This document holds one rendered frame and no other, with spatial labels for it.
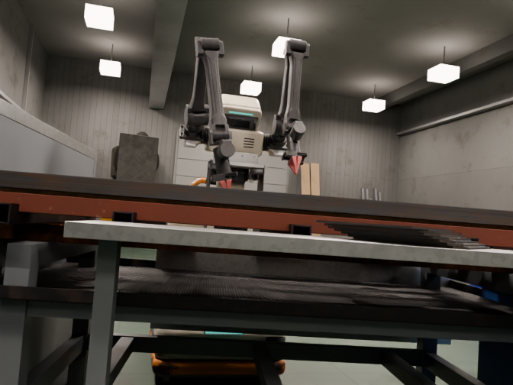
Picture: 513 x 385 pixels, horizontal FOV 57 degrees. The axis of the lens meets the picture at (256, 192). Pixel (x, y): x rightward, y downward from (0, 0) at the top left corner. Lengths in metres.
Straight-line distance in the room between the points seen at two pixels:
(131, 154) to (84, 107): 2.22
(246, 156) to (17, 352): 1.38
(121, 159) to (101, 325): 10.22
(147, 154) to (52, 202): 10.09
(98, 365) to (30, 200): 0.46
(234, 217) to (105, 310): 0.40
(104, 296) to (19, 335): 0.36
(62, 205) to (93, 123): 11.53
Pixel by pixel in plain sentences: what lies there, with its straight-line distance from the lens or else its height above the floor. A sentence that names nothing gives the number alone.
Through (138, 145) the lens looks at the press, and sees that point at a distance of 11.34.
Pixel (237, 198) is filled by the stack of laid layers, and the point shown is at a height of 0.83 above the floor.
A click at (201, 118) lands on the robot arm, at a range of 2.23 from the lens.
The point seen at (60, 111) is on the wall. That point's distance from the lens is 12.94.
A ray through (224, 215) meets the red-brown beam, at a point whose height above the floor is 0.79.
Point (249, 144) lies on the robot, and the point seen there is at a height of 1.15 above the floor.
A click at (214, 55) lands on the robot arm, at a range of 1.99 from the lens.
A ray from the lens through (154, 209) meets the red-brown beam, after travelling 1.25.
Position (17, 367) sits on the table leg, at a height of 0.37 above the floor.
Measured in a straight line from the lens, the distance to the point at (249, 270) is 2.04.
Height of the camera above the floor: 0.78
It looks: 3 degrees up
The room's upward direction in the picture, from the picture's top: 4 degrees clockwise
